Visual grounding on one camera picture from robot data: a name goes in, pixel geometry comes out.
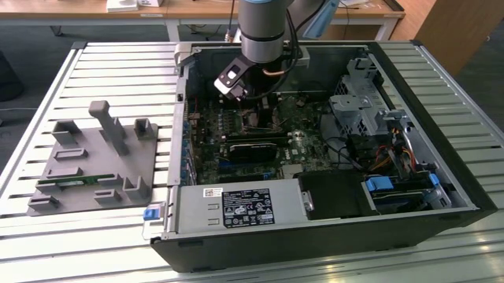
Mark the blue disk carrier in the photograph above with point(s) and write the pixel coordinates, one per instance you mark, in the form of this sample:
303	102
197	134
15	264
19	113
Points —
378	184

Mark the blue case latch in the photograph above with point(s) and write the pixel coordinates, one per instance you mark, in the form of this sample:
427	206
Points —
153	213

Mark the pale blue teach pendant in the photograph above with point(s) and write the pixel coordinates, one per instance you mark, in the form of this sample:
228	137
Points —
322	20

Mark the CPU socket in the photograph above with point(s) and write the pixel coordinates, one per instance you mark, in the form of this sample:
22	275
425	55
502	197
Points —
249	121

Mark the silver chipset heatsink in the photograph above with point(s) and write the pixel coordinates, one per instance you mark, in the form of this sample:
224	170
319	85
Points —
292	171

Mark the silver power supply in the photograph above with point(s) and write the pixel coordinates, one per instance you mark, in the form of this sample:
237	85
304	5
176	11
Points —
197	206

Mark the black plastic shroud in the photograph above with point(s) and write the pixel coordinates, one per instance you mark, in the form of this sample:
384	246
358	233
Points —
335	194

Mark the green motherboard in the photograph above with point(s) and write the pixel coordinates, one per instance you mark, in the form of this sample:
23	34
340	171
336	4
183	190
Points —
307	138

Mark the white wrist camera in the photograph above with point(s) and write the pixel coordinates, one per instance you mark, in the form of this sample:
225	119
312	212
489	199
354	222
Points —
232	78

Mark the wooden cabinet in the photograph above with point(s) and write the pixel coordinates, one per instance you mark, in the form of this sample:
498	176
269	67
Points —
453	29

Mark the blue plastic clip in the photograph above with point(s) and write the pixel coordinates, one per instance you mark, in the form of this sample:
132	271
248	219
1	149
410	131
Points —
434	180

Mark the grey metal disk cage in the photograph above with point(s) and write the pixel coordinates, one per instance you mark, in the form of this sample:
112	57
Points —
351	109

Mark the black open PC case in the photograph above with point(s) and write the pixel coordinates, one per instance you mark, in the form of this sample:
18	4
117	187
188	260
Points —
276	250

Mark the grey parts rack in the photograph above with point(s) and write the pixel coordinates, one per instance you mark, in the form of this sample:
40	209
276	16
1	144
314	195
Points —
90	177

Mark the green RAM stick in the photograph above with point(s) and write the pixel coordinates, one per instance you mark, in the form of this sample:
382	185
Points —
256	138
93	179

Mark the black graphics card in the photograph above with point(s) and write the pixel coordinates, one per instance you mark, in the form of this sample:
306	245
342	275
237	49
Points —
252	151

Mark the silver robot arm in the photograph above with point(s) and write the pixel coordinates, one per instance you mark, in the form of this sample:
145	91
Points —
261	29

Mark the small white box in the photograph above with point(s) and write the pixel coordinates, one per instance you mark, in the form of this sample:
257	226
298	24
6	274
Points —
152	3

